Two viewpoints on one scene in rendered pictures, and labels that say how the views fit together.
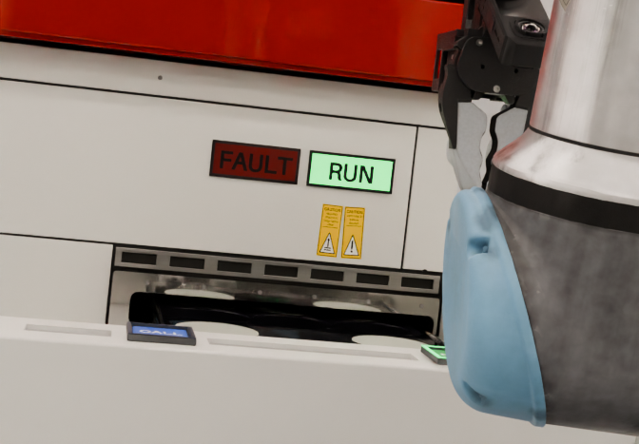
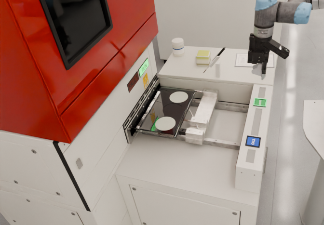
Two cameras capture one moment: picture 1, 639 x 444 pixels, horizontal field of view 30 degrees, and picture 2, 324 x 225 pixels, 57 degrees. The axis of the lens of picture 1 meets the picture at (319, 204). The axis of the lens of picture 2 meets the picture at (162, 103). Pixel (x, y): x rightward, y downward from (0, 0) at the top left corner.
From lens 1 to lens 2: 1.45 m
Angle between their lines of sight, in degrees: 60
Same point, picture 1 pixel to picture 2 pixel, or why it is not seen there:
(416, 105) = not seen: hidden behind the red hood
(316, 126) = (137, 63)
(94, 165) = (114, 113)
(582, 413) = not seen: outside the picture
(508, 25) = (284, 52)
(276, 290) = (144, 103)
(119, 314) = (130, 137)
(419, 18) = (150, 23)
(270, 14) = (134, 47)
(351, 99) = not seen: hidden behind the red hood
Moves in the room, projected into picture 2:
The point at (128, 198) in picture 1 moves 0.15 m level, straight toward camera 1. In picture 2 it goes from (121, 112) to (151, 118)
